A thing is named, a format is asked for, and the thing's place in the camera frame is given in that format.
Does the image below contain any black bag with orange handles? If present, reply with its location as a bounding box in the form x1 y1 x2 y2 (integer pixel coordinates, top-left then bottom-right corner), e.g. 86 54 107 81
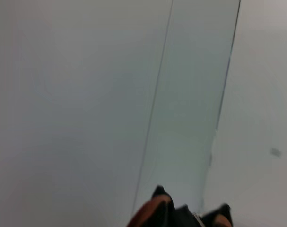
128 185 234 227

